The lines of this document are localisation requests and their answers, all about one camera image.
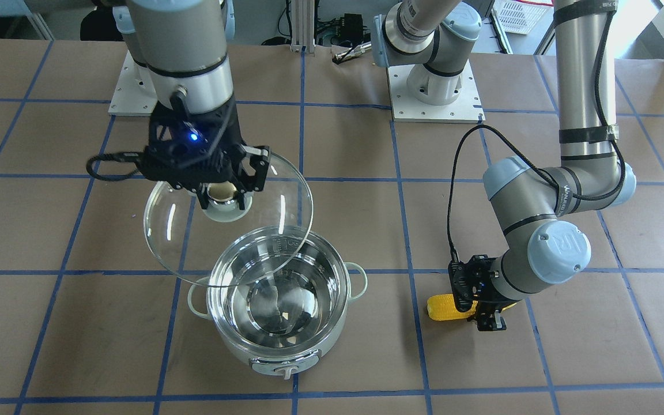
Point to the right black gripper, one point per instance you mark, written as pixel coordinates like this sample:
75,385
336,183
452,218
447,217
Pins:
256,171

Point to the glass pot lid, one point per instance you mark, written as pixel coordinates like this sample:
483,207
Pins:
191,243

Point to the yellow corn cob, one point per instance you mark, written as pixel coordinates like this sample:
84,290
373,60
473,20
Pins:
443,307

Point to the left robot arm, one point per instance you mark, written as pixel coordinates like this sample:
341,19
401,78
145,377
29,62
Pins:
436,38

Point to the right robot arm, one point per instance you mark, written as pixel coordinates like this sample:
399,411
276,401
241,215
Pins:
181,43

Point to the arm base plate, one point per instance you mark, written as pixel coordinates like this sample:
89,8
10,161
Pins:
423,97
134,93

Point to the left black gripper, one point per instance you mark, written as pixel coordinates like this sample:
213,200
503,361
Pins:
490,290

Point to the aluminium frame post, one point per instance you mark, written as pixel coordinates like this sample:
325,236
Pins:
303,26

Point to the white plastic basket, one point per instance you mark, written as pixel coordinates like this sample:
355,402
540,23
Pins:
520,17

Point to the pale green cooking pot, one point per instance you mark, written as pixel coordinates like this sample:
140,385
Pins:
279,298

